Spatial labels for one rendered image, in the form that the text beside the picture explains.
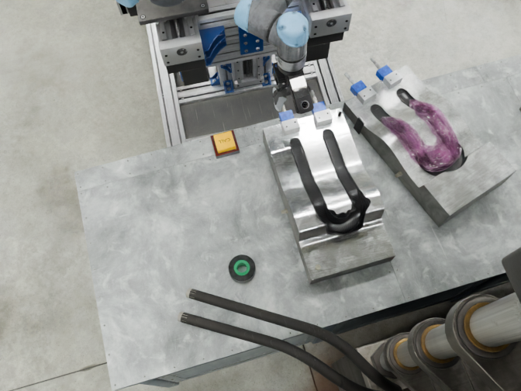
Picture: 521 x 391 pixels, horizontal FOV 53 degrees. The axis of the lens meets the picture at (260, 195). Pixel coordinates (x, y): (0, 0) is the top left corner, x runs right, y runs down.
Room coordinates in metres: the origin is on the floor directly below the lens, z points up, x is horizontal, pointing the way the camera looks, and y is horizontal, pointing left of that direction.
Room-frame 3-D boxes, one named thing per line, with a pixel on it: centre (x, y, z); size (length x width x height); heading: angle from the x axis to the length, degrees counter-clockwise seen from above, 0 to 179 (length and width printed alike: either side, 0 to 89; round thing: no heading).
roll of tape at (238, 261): (0.37, 0.07, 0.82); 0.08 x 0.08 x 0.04
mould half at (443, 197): (0.76, -0.53, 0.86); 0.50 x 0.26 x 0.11; 30
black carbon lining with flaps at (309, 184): (0.61, -0.21, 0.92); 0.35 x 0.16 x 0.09; 13
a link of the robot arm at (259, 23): (0.90, -0.03, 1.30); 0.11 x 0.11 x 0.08; 54
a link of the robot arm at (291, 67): (0.82, -0.10, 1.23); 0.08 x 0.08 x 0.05
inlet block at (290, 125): (0.84, -0.10, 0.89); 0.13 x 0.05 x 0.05; 13
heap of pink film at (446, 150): (0.76, -0.52, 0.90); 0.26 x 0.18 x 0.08; 30
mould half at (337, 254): (0.59, -0.20, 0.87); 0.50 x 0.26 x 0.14; 13
